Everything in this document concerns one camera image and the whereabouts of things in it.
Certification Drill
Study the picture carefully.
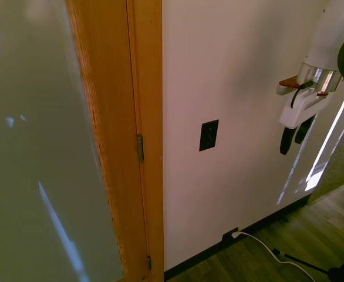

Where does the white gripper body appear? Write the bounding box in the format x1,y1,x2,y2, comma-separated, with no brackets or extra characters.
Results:
278,88,329,129

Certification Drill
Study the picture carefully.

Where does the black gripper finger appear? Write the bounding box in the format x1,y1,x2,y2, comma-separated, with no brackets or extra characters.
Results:
279,125,295,156
294,115,316,145

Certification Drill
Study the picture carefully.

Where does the black baseboard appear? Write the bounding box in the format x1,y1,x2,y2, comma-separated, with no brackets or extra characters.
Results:
163,194,310,282

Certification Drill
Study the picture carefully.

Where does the black tripod stand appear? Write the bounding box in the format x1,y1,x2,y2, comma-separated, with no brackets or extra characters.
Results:
272,245,344,282

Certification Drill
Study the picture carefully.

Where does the wooden door with frosted panel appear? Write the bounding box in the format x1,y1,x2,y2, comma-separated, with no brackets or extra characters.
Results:
0,0,150,282

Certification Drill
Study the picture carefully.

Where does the thin black camera cable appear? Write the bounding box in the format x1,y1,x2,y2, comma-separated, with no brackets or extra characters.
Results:
291,79,313,109

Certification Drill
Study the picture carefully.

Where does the wrist camera on red mount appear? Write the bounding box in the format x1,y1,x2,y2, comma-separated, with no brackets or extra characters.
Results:
276,75,313,96

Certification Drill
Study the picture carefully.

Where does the black light switch plate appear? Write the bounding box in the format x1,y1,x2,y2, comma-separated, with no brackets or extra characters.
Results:
198,119,220,152

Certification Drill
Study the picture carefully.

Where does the black wall outlet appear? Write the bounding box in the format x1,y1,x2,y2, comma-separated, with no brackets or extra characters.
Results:
222,226,239,243

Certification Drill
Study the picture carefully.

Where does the white power cable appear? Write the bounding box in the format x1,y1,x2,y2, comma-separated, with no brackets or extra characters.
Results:
231,231,316,282

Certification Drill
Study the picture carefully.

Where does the wooden door frame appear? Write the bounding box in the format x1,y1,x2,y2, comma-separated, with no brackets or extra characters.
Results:
126,0,164,282

